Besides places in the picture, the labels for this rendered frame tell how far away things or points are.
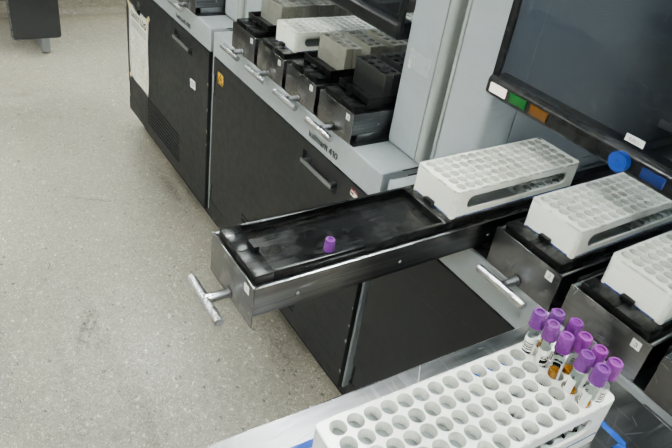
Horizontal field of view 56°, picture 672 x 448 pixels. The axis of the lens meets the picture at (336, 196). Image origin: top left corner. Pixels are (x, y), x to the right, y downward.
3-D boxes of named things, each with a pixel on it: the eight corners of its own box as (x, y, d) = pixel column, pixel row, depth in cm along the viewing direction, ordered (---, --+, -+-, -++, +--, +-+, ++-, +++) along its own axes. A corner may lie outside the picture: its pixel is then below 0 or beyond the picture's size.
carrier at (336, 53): (350, 74, 145) (354, 49, 142) (343, 75, 144) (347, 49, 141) (323, 55, 153) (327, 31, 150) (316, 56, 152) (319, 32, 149)
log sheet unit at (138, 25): (129, 76, 265) (126, -10, 246) (151, 104, 246) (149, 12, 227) (123, 77, 263) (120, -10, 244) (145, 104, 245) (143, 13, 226)
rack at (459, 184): (529, 165, 123) (539, 136, 119) (569, 191, 116) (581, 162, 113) (410, 193, 107) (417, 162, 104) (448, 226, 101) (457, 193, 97)
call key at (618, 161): (609, 164, 90) (616, 146, 89) (626, 175, 88) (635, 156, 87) (603, 166, 90) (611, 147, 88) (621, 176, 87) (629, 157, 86)
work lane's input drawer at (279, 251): (524, 186, 129) (538, 148, 125) (578, 223, 120) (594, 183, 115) (181, 277, 92) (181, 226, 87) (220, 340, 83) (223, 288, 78)
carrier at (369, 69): (389, 101, 135) (394, 75, 132) (382, 102, 134) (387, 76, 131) (359, 80, 143) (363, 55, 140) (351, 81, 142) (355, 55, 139)
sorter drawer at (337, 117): (523, 87, 178) (533, 57, 174) (561, 108, 169) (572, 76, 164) (299, 120, 141) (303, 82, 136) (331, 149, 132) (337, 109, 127)
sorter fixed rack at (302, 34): (369, 36, 176) (372, 14, 173) (390, 49, 169) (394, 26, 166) (274, 43, 161) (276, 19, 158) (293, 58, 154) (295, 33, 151)
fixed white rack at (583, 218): (629, 194, 118) (643, 166, 115) (678, 224, 111) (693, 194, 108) (519, 229, 103) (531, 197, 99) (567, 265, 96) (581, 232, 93)
